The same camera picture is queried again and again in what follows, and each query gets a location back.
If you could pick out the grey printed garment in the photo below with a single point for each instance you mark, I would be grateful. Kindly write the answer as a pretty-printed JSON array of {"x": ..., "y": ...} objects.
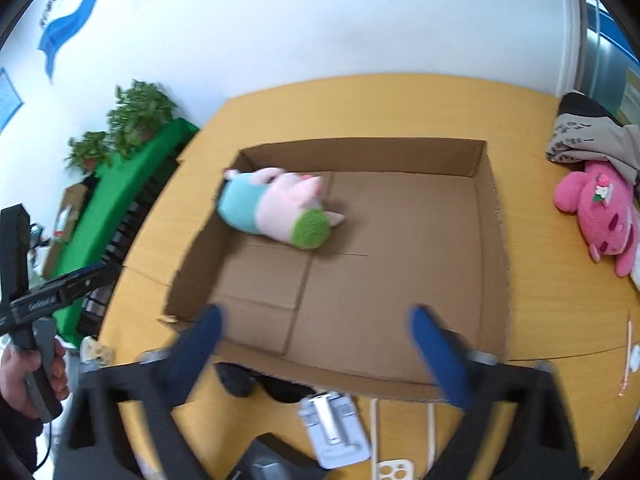
[{"x": 595, "y": 135}]

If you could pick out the black cloth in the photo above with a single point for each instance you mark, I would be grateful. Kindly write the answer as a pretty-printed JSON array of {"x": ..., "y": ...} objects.
[{"x": 580, "y": 105}]

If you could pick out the pastel pink blue plush toy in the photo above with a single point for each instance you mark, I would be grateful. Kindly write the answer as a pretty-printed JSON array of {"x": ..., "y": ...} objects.
[{"x": 280, "y": 210}]

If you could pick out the blue wall poster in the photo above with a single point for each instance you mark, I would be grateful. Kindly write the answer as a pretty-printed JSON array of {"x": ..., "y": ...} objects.
[{"x": 7, "y": 97}]

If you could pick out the white earbuds case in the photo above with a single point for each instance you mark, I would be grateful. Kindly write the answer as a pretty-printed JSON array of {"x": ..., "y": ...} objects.
[{"x": 636, "y": 356}]

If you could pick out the green table cloth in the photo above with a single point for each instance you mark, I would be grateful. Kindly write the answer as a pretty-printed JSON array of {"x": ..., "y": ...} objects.
[{"x": 125, "y": 185}]

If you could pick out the paper cup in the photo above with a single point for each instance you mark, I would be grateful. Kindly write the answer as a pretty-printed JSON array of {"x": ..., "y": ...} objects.
[{"x": 92, "y": 350}]

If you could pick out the black slatted rack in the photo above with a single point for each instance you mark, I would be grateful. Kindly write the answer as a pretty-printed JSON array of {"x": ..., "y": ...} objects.
[{"x": 127, "y": 225}]

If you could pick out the brown cardboard carton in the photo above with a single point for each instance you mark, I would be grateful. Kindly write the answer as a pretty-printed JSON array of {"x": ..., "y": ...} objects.
[{"x": 70, "y": 205}]

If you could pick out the small potted plant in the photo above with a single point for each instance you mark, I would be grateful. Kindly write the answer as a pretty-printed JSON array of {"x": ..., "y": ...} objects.
[{"x": 90, "y": 152}]

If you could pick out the person's left hand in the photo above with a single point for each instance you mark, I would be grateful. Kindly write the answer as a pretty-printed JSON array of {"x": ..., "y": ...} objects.
[{"x": 15, "y": 377}]

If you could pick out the black charger box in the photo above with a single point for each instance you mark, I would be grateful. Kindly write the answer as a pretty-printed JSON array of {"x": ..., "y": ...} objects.
[{"x": 265, "y": 465}]

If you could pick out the glass door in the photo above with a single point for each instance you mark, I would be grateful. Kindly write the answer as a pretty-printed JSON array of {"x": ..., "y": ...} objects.
[{"x": 605, "y": 45}]

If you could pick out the shallow cardboard box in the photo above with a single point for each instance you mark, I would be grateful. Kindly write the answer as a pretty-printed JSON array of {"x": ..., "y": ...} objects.
[{"x": 390, "y": 270}]

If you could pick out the black sunglasses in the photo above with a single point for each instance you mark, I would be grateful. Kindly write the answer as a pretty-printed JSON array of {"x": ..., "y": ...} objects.
[{"x": 235, "y": 380}]

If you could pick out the wooden desktop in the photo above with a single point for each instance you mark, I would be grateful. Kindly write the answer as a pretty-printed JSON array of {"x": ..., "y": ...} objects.
[{"x": 550, "y": 310}]

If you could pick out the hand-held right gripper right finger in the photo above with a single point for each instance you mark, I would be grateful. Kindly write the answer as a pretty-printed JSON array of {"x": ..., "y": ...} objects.
[{"x": 440, "y": 360}]

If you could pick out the pink pen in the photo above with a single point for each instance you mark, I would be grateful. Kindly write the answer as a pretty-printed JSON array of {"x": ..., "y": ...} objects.
[{"x": 625, "y": 360}]

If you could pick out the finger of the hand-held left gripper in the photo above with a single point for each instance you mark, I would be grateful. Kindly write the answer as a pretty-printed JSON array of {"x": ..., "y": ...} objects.
[{"x": 95, "y": 275}]

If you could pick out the clear beige phone case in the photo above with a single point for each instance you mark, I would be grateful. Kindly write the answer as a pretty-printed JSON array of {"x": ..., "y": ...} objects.
[{"x": 395, "y": 471}]

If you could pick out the grey phone stand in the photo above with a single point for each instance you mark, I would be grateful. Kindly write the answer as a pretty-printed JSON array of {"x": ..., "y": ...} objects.
[{"x": 335, "y": 435}]

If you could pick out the large potted plant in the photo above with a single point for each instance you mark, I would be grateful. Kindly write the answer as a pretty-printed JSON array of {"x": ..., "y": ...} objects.
[{"x": 140, "y": 115}]

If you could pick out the blue wave wall decal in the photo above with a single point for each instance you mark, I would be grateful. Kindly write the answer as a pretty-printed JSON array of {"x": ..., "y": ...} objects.
[{"x": 75, "y": 15}]

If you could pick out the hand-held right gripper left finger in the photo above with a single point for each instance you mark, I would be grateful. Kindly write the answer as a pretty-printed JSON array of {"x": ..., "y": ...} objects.
[{"x": 200, "y": 345}]

